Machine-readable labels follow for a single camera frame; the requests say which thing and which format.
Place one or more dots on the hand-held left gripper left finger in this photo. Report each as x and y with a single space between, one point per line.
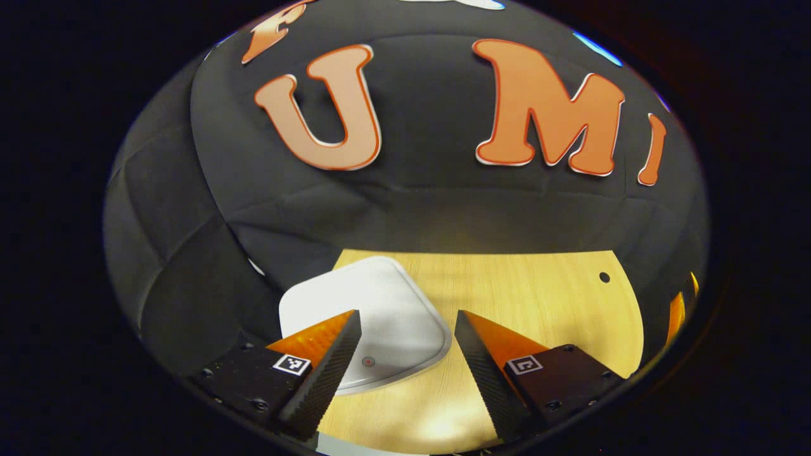
336 367

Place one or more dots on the black backdrop cloth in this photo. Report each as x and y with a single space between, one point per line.
431 190

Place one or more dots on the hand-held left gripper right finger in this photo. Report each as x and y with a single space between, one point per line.
485 380

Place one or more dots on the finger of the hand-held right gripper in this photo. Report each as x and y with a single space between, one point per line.
694 286
676 316

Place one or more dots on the white desktop garbage bin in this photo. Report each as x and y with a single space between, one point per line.
393 316

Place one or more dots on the wooden desktop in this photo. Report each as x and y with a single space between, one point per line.
538 291

